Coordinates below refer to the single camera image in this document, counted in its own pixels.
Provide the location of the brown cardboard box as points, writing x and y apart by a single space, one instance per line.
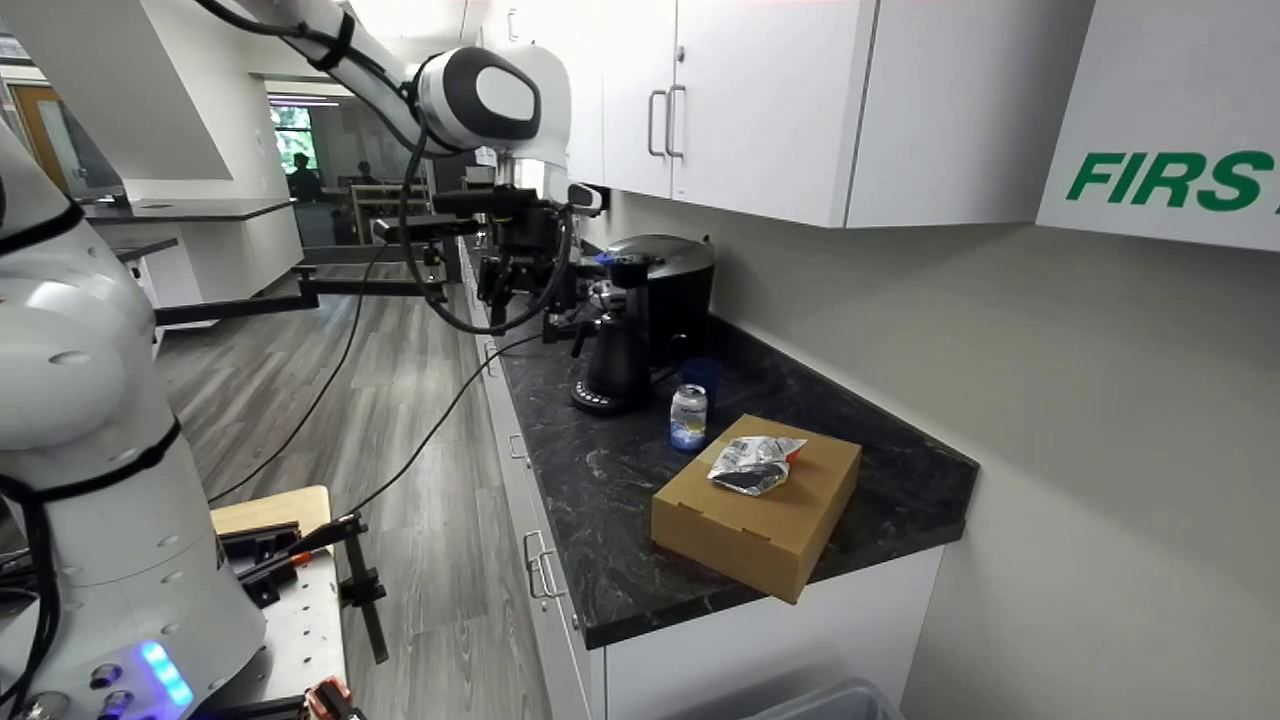
752 521

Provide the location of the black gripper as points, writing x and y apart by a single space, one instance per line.
524 232

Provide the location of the white base cabinet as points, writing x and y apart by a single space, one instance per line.
745 644

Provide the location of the blue bowl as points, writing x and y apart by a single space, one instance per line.
707 374

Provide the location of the wooden background table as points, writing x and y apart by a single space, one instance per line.
394 203

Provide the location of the white office desk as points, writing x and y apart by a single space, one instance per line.
224 245

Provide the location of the person in background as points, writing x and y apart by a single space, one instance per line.
302 182

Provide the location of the black clamp stand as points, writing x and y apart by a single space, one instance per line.
362 587

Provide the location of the metal robot table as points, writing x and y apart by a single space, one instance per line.
302 634

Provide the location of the silver snack packet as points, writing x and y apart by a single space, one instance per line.
752 461

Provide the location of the white wall cabinet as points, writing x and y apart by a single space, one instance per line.
762 95

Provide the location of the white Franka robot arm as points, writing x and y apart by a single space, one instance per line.
82 374

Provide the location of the black stereo camera bar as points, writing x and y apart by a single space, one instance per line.
424 224

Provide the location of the wooden board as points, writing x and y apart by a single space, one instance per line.
275 508

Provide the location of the white first aid cabinet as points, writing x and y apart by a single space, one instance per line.
1173 95

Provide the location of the white waste bin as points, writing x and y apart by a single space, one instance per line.
822 700

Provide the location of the black coffee machine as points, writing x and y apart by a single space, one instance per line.
675 284

